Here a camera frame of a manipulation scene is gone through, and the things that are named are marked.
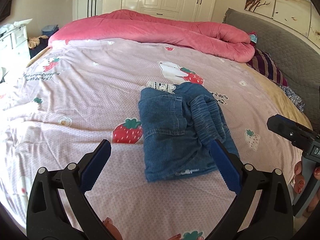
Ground purple striped pillow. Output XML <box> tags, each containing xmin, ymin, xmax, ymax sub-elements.
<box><xmin>246</xmin><ymin>49</ymin><xmax>288</xmax><ymax>87</ymax></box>

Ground grey padded headboard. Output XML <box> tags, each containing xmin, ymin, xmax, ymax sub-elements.
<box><xmin>221</xmin><ymin>8</ymin><xmax>320</xmax><ymax>130</ymax></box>

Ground beige under sheet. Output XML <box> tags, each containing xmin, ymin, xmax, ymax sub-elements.
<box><xmin>244</xmin><ymin>62</ymin><xmax>314</xmax><ymax>188</ymax></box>

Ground blue patterned cloth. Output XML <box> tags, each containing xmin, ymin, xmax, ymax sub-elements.
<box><xmin>279</xmin><ymin>85</ymin><xmax>306</xmax><ymax>113</ymax></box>

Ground person's left hand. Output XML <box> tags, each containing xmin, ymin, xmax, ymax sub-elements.
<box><xmin>104</xmin><ymin>217</ymin><xmax>123</xmax><ymax>240</ymax></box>

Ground yellow patterned cloth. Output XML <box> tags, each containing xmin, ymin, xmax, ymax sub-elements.
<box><xmin>27</xmin><ymin>36</ymin><xmax>49</xmax><ymax>49</ymax></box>

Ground small teal and pink cloth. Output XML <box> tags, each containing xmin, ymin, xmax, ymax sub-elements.
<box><xmin>247</xmin><ymin>31</ymin><xmax>258</xmax><ymax>47</ymax></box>

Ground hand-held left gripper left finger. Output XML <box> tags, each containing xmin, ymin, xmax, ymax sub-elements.
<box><xmin>26</xmin><ymin>139</ymin><xmax>118</xmax><ymax>240</ymax></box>

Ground pink quilt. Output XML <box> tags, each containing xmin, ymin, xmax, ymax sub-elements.
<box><xmin>47</xmin><ymin>9</ymin><xmax>255</xmax><ymax>63</ymax></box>

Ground person's right hand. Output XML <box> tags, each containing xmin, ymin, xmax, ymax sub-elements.
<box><xmin>294</xmin><ymin>161</ymin><xmax>320</xmax><ymax>218</ymax></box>

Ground folded blue clothes stack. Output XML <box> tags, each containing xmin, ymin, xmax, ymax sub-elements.
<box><xmin>41</xmin><ymin>24</ymin><xmax>59</xmax><ymax>37</ymax></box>

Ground pink strawberry printed bed sheet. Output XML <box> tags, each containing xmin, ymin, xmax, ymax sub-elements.
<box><xmin>0</xmin><ymin>38</ymin><xmax>295</xmax><ymax>240</ymax></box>

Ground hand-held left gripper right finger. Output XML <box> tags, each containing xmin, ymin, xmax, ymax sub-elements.
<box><xmin>207</xmin><ymin>139</ymin><xmax>294</xmax><ymax>240</ymax></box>

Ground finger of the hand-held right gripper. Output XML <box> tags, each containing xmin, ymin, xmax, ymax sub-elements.
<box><xmin>267</xmin><ymin>114</ymin><xmax>316</xmax><ymax>151</ymax></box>

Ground blue denim pants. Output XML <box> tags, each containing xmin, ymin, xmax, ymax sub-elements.
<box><xmin>138</xmin><ymin>79</ymin><xmax>241</xmax><ymax>182</ymax></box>

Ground white drawer cabinet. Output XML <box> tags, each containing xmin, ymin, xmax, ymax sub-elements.
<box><xmin>0</xmin><ymin>25</ymin><xmax>32</xmax><ymax>74</ymax></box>

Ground white cloth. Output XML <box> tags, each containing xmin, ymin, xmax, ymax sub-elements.
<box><xmin>0</xmin><ymin>19</ymin><xmax>33</xmax><ymax>34</ymax></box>

